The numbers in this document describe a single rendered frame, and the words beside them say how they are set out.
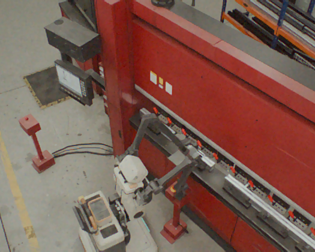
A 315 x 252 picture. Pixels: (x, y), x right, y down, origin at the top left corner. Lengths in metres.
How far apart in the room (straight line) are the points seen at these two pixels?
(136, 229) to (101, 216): 0.72
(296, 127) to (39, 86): 4.38
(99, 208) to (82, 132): 2.03
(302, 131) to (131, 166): 1.35
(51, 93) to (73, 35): 2.51
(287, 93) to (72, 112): 3.70
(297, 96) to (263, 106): 0.32
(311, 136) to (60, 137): 3.57
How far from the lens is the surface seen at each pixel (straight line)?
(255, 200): 3.54
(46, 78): 6.28
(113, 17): 3.35
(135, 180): 3.17
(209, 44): 2.83
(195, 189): 3.92
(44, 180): 4.92
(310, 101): 2.51
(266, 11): 5.03
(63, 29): 3.70
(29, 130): 4.45
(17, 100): 6.05
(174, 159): 3.66
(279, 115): 2.73
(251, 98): 2.81
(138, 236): 4.03
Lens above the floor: 3.88
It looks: 47 degrees down
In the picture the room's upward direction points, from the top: straight up
